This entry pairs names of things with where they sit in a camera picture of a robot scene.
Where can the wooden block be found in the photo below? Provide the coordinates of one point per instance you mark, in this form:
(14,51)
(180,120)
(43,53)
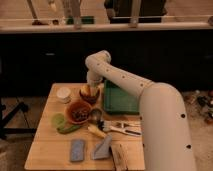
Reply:
(118,158)

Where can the small metal cup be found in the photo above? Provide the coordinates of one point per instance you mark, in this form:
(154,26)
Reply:
(95,115)

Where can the silver fork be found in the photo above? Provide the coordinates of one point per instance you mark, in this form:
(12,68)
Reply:
(124,125)

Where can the orange apple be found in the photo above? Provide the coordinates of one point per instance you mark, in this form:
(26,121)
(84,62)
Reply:
(85,90)

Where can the person in dark clothes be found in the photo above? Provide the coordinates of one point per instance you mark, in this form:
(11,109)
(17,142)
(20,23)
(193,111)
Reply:
(146,11)

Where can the white cup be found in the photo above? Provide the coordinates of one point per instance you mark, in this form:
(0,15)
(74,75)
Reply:
(63,94)

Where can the light green plastic lid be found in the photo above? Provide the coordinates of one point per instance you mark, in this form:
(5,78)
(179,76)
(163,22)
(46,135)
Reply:
(58,121)

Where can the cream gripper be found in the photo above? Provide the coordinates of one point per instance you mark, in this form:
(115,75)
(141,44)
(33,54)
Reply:
(94,89)

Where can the orange bowl with food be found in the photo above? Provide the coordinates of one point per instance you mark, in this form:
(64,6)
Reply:
(78,112)

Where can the green box on counter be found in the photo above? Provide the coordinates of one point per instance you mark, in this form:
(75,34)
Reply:
(84,20)

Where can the blue sponge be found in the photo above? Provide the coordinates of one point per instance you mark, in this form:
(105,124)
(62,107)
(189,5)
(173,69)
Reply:
(77,150)

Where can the purple bowl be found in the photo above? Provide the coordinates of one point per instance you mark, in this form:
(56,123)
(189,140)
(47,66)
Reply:
(90,99)

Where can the green chili pepper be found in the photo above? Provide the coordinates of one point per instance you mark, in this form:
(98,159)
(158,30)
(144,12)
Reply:
(68,130)

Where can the dark cabinet counter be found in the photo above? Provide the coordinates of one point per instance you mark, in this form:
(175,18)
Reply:
(31,62)

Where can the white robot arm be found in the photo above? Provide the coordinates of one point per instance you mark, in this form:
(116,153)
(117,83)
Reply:
(165,129)

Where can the green plastic tray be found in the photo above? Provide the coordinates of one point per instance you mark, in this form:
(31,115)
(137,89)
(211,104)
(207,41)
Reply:
(117,101)

